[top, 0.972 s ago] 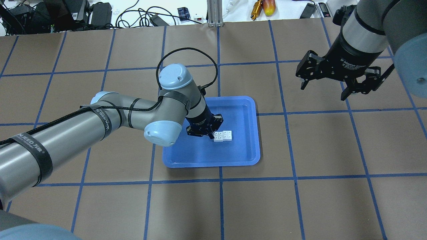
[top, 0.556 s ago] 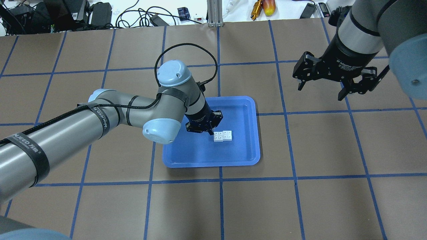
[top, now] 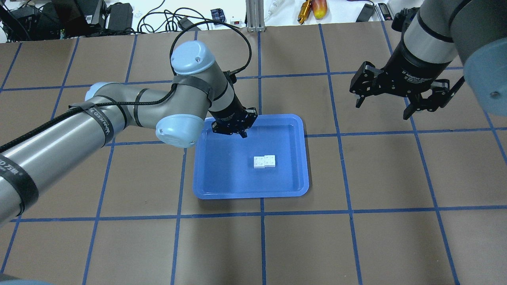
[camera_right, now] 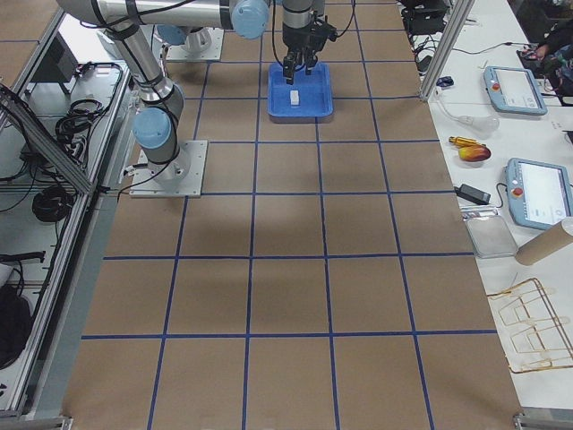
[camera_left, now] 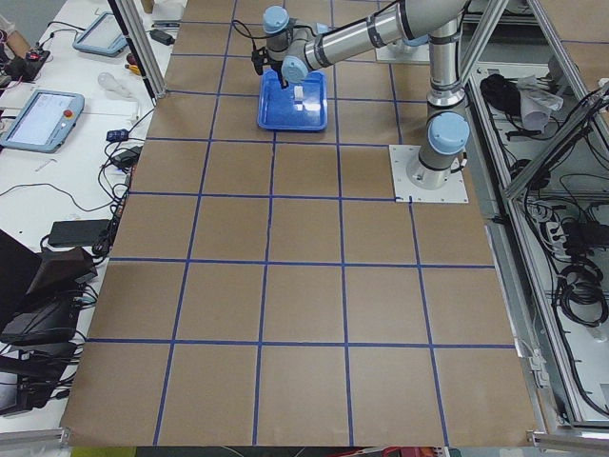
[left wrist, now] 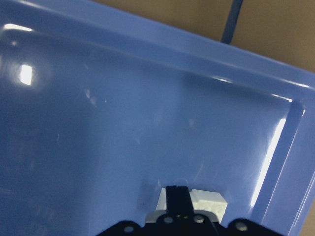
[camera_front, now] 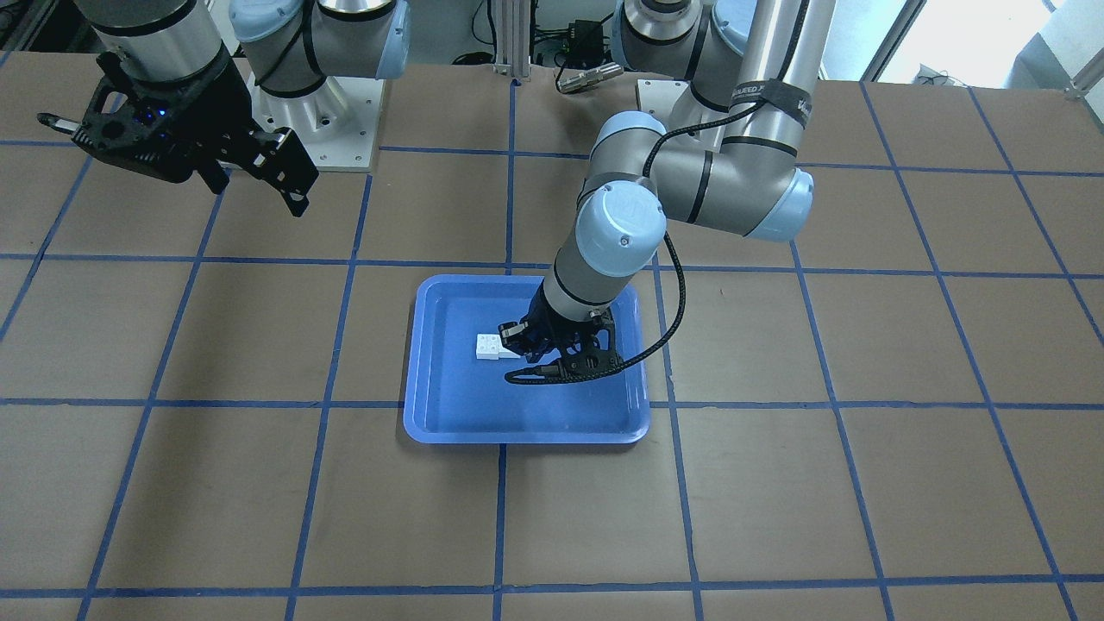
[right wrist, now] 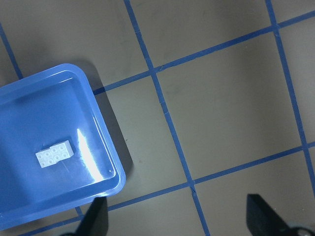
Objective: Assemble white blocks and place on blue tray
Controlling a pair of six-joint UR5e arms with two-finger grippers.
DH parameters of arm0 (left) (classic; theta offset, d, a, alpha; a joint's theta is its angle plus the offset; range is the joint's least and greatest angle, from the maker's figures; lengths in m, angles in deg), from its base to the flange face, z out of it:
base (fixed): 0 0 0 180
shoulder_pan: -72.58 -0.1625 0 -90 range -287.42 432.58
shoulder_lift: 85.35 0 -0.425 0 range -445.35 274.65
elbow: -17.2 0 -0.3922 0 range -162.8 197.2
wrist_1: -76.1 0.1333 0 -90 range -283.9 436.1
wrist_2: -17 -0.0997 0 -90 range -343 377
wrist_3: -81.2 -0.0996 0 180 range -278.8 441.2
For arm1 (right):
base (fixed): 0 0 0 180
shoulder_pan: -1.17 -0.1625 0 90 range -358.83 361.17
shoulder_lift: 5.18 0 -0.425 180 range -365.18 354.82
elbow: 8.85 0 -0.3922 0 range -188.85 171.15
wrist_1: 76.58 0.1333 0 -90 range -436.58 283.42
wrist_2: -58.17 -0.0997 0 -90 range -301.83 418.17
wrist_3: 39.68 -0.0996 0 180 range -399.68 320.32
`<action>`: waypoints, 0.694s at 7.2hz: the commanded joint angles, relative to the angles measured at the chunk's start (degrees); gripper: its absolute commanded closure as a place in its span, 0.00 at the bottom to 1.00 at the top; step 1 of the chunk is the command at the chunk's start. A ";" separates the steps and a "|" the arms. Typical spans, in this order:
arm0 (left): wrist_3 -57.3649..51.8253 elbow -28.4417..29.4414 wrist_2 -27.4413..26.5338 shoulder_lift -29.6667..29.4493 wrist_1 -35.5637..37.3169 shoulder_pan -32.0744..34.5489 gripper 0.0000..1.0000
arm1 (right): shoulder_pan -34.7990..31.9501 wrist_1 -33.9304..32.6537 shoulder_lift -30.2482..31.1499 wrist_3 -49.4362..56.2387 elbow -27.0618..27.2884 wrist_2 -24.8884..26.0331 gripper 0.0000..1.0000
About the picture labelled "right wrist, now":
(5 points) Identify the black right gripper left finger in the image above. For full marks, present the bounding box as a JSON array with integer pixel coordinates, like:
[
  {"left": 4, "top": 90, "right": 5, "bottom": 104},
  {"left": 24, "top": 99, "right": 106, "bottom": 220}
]
[{"left": 61, "top": 197, "right": 109, "bottom": 236}]

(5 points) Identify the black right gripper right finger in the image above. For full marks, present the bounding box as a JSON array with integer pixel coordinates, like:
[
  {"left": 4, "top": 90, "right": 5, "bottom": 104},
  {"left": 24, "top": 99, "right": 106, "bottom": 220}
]
[{"left": 246, "top": 194, "right": 315, "bottom": 236}]

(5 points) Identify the white block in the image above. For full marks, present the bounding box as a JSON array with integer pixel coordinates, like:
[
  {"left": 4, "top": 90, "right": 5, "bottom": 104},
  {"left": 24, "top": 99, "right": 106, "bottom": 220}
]
[
  {"left": 35, "top": 149, "right": 56, "bottom": 168},
  {"left": 50, "top": 140, "right": 74, "bottom": 163}
]

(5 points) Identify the blue plastic tray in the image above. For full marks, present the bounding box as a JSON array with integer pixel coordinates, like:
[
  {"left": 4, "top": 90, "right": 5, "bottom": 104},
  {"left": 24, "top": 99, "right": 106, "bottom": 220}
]
[{"left": 0, "top": 64, "right": 126, "bottom": 230}]

